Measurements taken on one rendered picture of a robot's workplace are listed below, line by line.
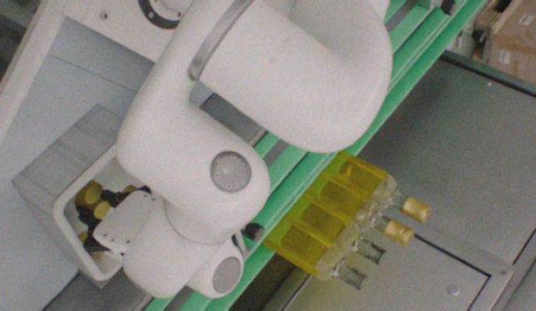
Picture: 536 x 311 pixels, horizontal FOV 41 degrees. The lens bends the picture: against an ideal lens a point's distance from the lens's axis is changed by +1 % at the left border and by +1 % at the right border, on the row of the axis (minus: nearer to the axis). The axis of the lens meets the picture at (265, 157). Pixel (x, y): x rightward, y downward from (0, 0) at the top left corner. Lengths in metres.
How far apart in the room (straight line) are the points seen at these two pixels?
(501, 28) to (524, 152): 3.55
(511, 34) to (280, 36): 4.57
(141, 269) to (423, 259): 0.73
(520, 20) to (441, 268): 3.91
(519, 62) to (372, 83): 4.53
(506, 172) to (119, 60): 0.85
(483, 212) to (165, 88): 1.03
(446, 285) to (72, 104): 0.75
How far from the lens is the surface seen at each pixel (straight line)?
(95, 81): 1.09
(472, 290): 1.39
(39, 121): 1.05
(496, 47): 5.10
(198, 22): 0.57
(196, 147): 0.61
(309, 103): 0.56
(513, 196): 1.55
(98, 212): 1.12
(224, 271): 0.92
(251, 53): 0.56
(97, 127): 1.08
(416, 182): 1.55
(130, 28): 1.01
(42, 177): 1.05
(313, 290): 1.38
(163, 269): 0.78
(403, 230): 1.27
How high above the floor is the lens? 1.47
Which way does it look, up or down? 27 degrees down
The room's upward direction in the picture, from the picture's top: 119 degrees clockwise
